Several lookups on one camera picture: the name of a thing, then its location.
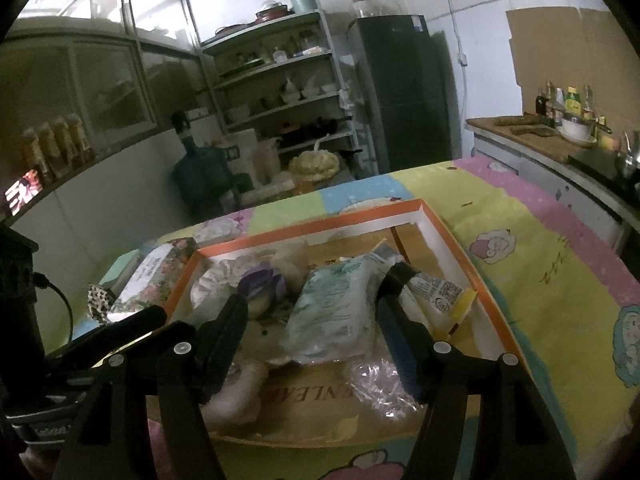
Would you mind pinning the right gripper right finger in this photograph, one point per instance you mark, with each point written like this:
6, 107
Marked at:
413, 349

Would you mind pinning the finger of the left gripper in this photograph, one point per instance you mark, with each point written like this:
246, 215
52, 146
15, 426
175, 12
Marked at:
95, 345

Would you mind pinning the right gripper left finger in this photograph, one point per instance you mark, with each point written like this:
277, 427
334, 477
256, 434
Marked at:
219, 340

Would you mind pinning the clear crinkled plastic bag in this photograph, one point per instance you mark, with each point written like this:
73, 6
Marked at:
375, 380

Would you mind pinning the leopard print cloth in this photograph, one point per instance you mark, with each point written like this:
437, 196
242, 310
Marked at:
100, 301

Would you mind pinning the white floral scrunchie cloth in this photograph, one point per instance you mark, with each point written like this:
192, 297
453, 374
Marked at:
211, 291

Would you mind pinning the yellow white snack packet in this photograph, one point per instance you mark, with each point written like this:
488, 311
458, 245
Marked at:
439, 304

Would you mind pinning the beige teddy bear pink dress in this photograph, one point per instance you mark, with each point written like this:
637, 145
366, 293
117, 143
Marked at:
238, 402

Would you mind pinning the beige teddy bear purple dress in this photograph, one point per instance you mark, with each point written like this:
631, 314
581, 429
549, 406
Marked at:
270, 281

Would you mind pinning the green white tissue packet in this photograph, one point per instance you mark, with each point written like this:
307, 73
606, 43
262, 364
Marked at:
333, 319

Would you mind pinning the mint green tissue box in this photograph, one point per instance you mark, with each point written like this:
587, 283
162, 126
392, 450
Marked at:
120, 272

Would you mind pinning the floral tissue pack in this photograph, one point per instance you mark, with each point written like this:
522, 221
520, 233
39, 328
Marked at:
154, 279

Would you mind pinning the orange rimmed cardboard box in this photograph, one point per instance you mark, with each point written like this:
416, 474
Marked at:
307, 400

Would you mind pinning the colourful cartoon table cloth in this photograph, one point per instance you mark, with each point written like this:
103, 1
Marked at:
572, 304

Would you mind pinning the blue water jug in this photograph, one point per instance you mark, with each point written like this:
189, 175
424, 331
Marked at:
202, 176

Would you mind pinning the phone showing video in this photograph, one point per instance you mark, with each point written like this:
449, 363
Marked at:
23, 191

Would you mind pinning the yellow bread basket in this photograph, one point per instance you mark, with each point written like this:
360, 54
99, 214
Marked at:
314, 166

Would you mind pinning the wooden kitchen counter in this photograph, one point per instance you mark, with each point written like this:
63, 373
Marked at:
534, 133

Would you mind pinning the metal kitchen shelf rack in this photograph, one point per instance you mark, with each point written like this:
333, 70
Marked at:
283, 79

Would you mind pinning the white bowl on counter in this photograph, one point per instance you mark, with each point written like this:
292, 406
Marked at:
575, 130

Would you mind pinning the steel kettle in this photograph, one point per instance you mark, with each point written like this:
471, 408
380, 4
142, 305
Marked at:
627, 161

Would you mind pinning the dark grey refrigerator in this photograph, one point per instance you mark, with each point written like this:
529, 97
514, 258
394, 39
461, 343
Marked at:
401, 82

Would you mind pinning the light blue pot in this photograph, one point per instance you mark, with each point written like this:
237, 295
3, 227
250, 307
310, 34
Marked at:
304, 6

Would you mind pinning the cardboard wall panel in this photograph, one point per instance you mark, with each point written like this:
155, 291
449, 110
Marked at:
576, 48

